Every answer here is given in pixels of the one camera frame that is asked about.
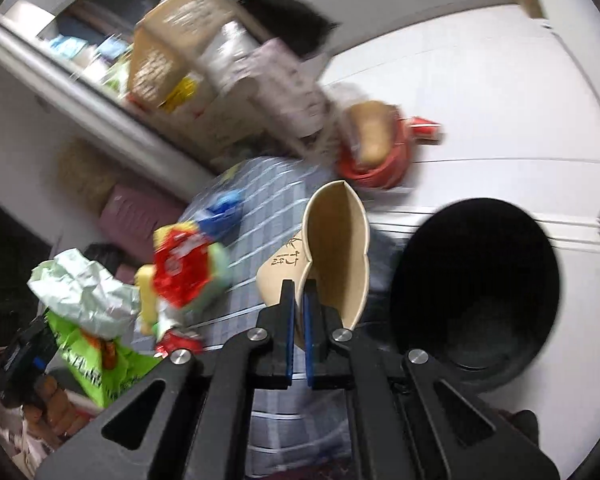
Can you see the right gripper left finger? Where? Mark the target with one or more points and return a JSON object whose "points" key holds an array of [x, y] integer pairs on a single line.
{"points": [[276, 362]]}

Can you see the blue wrapper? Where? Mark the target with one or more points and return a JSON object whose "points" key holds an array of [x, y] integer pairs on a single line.
{"points": [[220, 214]]}

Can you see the black trash bin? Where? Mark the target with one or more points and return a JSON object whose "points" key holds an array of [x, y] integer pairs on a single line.
{"points": [[477, 287]]}

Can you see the beige perforated basket lower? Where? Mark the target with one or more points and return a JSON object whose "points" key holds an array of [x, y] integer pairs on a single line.
{"points": [[223, 134]]}

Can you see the black garment hanging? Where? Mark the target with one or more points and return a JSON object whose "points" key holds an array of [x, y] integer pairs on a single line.
{"points": [[299, 25]]}

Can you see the pink plastic stool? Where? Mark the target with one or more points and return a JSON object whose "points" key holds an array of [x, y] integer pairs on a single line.
{"points": [[131, 216]]}

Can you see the butternut squash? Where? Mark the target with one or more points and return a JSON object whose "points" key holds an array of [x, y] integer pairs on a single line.
{"points": [[372, 132]]}

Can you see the patterned cloth towel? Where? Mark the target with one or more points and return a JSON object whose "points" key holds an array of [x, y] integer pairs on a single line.
{"points": [[267, 78]]}

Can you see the green sponge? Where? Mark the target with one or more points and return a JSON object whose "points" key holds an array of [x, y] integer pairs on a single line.
{"points": [[220, 275]]}

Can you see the beige perforated basket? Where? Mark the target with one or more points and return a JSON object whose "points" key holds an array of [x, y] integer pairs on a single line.
{"points": [[170, 39], [223, 134]]}

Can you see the green snack bag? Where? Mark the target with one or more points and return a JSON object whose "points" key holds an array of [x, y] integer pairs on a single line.
{"points": [[105, 369]]}

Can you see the red plastic basket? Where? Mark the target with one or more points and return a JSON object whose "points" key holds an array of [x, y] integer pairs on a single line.
{"points": [[391, 171]]}

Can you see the small red packet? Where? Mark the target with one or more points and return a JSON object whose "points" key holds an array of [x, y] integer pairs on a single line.
{"points": [[175, 339]]}

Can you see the beige perforated basket upper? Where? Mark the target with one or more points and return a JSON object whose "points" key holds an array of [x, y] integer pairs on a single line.
{"points": [[170, 39]]}

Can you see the beige paper cup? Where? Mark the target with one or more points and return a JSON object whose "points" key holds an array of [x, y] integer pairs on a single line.
{"points": [[331, 247]]}

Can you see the red paper cup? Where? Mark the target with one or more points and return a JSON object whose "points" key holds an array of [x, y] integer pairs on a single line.
{"points": [[425, 131]]}

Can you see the red snack bag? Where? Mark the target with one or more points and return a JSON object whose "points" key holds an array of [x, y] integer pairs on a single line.
{"points": [[182, 265]]}

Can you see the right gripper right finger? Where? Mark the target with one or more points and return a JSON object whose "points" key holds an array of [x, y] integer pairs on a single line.
{"points": [[323, 363]]}

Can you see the wooden shelf rack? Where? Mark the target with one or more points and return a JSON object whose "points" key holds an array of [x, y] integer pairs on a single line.
{"points": [[197, 89]]}

